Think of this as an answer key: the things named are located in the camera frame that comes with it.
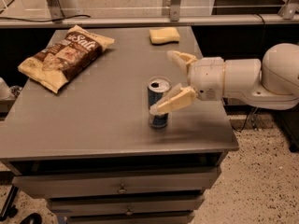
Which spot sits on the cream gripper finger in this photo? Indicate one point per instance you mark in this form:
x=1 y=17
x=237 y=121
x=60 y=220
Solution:
x=182 y=60
x=176 y=99

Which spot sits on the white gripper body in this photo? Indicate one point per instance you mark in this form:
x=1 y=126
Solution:
x=206 y=76

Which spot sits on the red bull can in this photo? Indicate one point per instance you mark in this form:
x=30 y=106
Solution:
x=157 y=88

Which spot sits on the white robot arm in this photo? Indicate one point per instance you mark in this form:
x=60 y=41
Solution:
x=271 y=83

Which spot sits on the yellow sponge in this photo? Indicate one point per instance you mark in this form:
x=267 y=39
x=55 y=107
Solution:
x=164 y=35

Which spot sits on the grey drawer cabinet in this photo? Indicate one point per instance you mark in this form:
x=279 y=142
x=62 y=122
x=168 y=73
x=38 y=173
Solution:
x=99 y=123

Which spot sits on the brown chips bag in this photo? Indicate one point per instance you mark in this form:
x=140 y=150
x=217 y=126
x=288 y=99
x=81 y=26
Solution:
x=58 y=64

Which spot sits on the middle grey drawer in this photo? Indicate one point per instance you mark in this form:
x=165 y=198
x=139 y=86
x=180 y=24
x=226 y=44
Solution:
x=126 y=205

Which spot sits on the grey drawer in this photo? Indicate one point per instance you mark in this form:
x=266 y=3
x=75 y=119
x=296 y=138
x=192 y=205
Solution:
x=126 y=205
x=117 y=183
x=154 y=218

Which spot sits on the bottom grey drawer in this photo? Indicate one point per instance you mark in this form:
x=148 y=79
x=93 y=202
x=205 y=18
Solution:
x=154 y=218

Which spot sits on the top grey drawer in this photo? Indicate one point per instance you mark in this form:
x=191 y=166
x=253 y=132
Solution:
x=117 y=183

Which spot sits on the white object at left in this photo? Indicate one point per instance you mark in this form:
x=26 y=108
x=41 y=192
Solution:
x=4 y=90

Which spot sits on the black object on floor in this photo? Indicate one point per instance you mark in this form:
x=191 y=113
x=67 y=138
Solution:
x=9 y=210

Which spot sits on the metal rail frame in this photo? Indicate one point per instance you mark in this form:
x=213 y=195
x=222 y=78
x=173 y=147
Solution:
x=134 y=13

